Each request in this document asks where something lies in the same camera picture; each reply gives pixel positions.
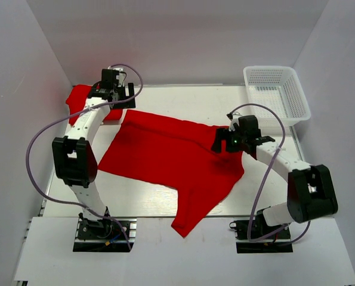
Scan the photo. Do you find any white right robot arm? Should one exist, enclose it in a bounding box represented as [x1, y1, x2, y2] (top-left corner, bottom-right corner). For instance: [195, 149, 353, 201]
[211, 116, 338, 227]

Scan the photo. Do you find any red t shirt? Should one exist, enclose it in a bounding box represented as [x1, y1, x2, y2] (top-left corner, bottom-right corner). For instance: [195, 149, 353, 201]
[98, 110, 245, 238]
[66, 85, 123, 123]

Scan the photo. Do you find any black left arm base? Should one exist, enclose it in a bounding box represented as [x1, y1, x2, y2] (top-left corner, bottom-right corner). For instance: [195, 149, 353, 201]
[76, 213, 125, 240]

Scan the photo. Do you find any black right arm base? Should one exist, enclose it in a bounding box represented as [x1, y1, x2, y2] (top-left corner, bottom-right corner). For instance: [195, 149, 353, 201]
[229, 220, 291, 240]

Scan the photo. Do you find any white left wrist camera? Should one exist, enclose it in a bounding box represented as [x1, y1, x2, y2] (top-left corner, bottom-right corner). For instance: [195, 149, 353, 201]
[114, 67, 127, 87]

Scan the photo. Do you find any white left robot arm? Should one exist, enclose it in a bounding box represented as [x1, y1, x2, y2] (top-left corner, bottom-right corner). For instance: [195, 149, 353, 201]
[52, 66, 136, 220]

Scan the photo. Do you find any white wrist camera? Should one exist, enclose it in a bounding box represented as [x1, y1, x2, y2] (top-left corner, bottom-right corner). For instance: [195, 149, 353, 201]
[114, 67, 127, 87]
[229, 114, 240, 132]

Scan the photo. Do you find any white plastic mesh basket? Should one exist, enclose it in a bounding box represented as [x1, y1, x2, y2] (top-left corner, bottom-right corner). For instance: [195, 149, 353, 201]
[243, 66, 311, 127]

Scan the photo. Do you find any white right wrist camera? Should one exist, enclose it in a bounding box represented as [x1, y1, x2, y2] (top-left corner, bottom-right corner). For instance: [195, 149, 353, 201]
[229, 114, 240, 132]

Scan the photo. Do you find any red folded t shirt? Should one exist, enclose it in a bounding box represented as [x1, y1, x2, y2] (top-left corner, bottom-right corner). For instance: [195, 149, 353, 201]
[66, 85, 123, 123]

